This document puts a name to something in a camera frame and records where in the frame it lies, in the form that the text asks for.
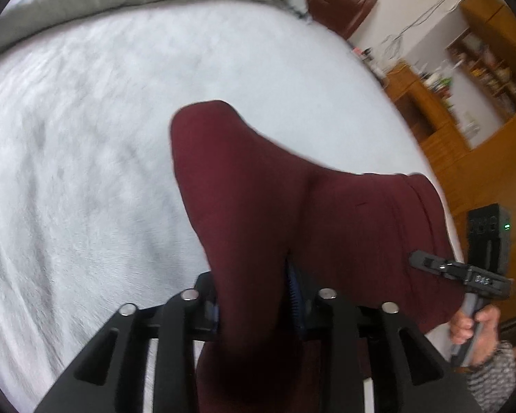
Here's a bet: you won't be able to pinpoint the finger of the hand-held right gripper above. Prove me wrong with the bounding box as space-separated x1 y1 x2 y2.
408 250 470 283

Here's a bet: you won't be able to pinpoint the maroon pants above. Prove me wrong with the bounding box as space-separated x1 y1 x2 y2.
170 100 466 413

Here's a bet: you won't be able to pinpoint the wooden shelf cabinet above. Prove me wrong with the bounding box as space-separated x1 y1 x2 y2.
446 0 516 122

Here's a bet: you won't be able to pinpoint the white fleece bed blanket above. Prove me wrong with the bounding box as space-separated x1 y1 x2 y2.
0 2 462 413

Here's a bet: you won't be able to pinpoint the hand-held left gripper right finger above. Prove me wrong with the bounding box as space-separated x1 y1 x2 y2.
286 263 482 413

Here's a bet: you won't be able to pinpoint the wall cables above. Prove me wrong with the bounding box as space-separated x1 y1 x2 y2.
380 0 476 59

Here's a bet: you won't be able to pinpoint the cluster of bottles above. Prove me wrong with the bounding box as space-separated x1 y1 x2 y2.
419 64 454 105

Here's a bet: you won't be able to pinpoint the wooden dresser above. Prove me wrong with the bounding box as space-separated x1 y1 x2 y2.
385 62 476 152

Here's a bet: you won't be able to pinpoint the person's right hand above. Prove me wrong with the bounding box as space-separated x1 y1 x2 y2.
450 305 504 365

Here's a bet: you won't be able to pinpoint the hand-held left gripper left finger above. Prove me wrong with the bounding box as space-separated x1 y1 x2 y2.
33 271 222 413

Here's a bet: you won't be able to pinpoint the person's right forearm checkered sleeve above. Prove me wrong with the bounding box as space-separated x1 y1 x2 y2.
460 340 516 413

